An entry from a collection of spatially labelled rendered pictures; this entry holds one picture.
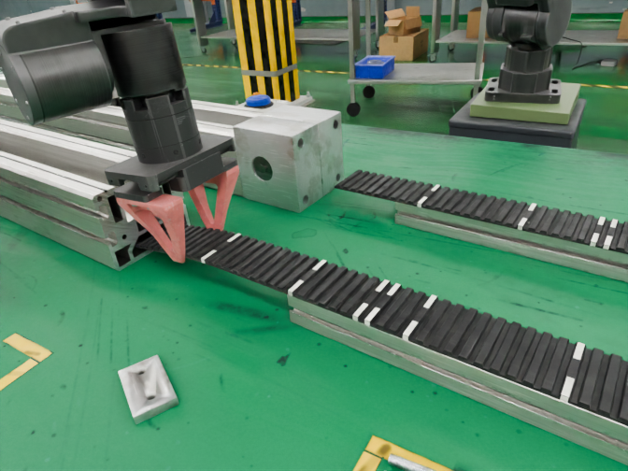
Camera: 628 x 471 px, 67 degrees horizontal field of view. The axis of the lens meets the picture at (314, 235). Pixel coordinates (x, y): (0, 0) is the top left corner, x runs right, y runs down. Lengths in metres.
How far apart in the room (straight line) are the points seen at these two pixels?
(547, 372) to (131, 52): 0.36
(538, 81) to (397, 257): 0.51
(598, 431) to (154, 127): 0.37
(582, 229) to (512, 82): 0.46
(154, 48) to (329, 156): 0.27
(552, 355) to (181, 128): 0.32
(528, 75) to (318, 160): 0.44
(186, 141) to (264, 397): 0.22
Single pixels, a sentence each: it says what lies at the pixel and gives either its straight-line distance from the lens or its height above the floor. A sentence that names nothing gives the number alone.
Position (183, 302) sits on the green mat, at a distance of 0.45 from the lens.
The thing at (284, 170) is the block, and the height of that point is 0.83.
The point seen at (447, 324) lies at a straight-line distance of 0.35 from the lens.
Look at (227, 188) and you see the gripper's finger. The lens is 0.46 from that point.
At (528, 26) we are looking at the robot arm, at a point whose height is 0.93.
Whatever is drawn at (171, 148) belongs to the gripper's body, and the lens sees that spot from 0.42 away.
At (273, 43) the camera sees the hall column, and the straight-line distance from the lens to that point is 3.74.
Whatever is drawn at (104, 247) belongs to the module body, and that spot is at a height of 0.81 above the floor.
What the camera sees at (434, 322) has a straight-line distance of 0.35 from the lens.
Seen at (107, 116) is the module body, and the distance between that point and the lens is 0.80.
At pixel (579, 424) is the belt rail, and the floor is 0.79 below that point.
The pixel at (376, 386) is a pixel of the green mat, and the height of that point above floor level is 0.78.
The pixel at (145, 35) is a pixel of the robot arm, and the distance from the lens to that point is 0.41.
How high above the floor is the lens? 1.04
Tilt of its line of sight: 30 degrees down
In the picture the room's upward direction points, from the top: 5 degrees counter-clockwise
